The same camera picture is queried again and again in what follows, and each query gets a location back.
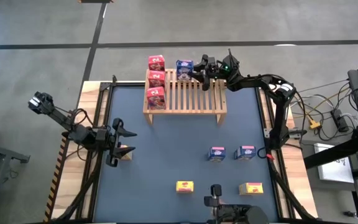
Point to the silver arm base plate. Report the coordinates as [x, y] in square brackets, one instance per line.
[295, 134]

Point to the blue-grey table mat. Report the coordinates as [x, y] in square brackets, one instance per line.
[154, 174]

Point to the white board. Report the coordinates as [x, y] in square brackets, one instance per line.
[334, 171]

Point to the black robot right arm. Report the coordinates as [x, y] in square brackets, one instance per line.
[278, 118]

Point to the yellow black hazard tape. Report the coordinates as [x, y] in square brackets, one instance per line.
[54, 183]

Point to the black power strip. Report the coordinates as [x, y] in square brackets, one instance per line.
[340, 120]

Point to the yellow Corn Pops cereal box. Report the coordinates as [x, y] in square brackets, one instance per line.
[184, 187]
[129, 157]
[251, 188]

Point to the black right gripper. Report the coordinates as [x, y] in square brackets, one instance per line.
[217, 70]

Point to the blue Frosted Flakes cereal box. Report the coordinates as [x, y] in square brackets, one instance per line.
[184, 69]
[245, 153]
[217, 154]

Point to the wooden slatted shelf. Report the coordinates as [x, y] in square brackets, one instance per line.
[197, 99]

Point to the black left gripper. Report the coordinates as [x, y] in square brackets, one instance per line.
[104, 139]

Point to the red Froot Loops cereal box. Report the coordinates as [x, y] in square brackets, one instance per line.
[156, 99]
[156, 79]
[156, 62]

